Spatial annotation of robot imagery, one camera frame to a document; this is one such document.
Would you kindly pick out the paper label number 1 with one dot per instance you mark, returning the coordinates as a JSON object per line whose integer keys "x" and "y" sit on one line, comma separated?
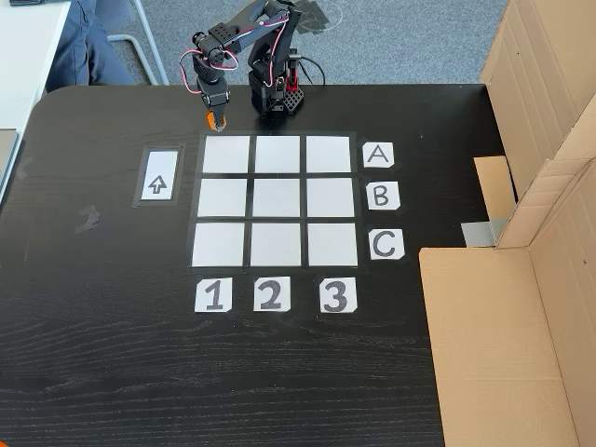
{"x": 200, "y": 284}

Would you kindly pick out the person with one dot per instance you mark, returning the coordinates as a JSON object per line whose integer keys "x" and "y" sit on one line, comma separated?
{"x": 84, "y": 46}

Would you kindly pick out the paper label letter C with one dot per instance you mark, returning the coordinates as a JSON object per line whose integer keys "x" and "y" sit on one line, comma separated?
{"x": 399, "y": 253}

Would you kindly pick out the paper label number 2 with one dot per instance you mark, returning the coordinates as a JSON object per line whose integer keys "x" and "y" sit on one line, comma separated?
{"x": 258, "y": 282}

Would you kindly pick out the white metal chair frame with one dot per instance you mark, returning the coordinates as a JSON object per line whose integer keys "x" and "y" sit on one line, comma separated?
{"x": 122, "y": 38}

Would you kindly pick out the white arrow paper sheet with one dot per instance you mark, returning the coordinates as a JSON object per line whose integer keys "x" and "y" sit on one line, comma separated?
{"x": 160, "y": 163}

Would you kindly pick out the paper label letter A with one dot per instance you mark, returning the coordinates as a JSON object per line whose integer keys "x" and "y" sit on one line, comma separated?
{"x": 368, "y": 164}

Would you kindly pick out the red black bar clamp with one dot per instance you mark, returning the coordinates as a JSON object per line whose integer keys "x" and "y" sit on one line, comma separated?
{"x": 293, "y": 84}

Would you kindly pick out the grey duct tape strip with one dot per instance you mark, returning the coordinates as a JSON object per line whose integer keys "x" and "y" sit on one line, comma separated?
{"x": 479, "y": 233}

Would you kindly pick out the round orange token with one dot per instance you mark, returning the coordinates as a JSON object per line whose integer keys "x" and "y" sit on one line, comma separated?
{"x": 210, "y": 121}

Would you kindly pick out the orange rounded object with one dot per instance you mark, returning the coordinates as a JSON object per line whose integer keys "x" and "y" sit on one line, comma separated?
{"x": 5, "y": 443}

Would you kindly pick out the white grid square sheet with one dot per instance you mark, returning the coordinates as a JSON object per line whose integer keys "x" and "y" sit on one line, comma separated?
{"x": 275, "y": 245}
{"x": 276, "y": 198}
{"x": 332, "y": 245}
{"x": 226, "y": 154}
{"x": 277, "y": 154}
{"x": 218, "y": 245}
{"x": 330, "y": 198}
{"x": 328, "y": 154}
{"x": 222, "y": 198}

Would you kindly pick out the paper label number 3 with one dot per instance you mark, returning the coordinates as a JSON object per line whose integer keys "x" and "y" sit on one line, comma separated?
{"x": 325, "y": 283}

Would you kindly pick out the large brown cardboard box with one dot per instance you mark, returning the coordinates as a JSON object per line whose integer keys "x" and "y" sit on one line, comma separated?
{"x": 535, "y": 70}
{"x": 489, "y": 349}

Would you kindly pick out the paper label letter B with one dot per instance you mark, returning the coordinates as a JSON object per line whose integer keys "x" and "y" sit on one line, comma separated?
{"x": 395, "y": 205}

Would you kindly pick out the beige board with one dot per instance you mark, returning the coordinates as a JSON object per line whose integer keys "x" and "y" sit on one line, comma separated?
{"x": 7, "y": 158}

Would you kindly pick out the black floor tape patch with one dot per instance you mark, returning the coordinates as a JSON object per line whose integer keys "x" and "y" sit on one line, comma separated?
{"x": 316, "y": 16}

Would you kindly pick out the white table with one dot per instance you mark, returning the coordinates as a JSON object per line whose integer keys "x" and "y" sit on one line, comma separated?
{"x": 23, "y": 56}

